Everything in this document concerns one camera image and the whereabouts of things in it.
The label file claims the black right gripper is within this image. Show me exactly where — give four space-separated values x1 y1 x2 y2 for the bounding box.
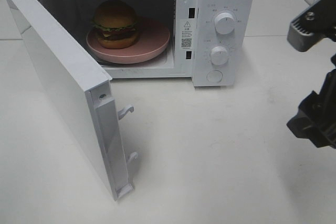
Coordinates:
287 69 335 148

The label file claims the round white door button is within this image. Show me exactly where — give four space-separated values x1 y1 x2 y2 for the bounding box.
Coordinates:
206 70 223 83

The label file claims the pink round plate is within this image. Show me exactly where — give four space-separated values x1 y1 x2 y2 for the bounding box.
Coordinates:
86 17 170 65

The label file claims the white microwave door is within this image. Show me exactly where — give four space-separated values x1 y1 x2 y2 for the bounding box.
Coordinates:
7 0 137 200

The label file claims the burger with lettuce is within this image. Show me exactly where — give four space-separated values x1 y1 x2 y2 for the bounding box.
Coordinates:
92 0 139 49

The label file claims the lower white microwave knob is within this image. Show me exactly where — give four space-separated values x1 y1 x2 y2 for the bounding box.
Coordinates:
210 46 229 66

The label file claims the white microwave knob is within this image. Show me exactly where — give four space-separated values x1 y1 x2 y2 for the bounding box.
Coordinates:
214 11 236 35
210 46 229 66

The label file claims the upper white microwave knob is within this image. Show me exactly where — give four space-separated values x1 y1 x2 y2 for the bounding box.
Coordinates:
214 11 236 35

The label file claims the white warning label sticker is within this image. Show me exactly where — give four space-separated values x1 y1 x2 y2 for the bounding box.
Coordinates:
179 18 195 49

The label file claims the glass microwave turntable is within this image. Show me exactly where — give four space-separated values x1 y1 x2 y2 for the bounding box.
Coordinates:
96 48 172 67

